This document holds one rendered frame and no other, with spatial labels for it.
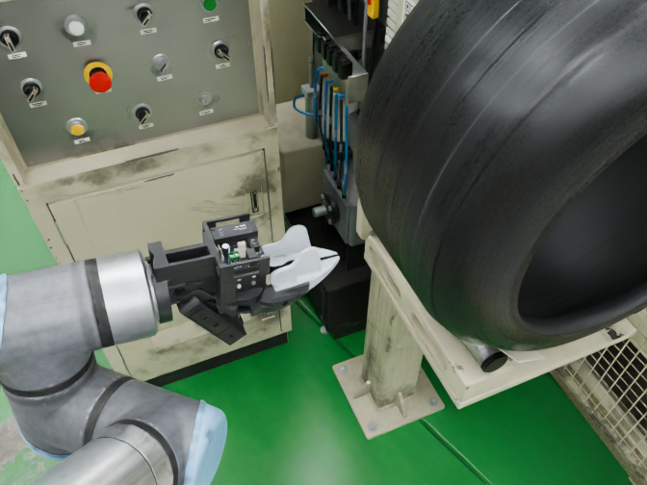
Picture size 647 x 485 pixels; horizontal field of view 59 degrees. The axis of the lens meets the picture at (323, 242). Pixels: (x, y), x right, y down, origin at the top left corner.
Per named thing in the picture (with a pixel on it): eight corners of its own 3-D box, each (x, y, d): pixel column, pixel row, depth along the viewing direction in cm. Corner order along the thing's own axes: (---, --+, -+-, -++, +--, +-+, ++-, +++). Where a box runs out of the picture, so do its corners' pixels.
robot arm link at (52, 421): (93, 486, 60) (68, 412, 53) (6, 449, 63) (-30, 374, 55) (145, 417, 67) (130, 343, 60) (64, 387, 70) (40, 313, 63)
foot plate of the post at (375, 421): (331, 368, 187) (331, 361, 184) (403, 341, 194) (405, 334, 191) (367, 440, 170) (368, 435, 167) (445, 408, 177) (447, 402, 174)
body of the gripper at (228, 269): (277, 258, 57) (155, 285, 53) (273, 311, 63) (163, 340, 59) (254, 209, 62) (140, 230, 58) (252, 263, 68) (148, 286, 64)
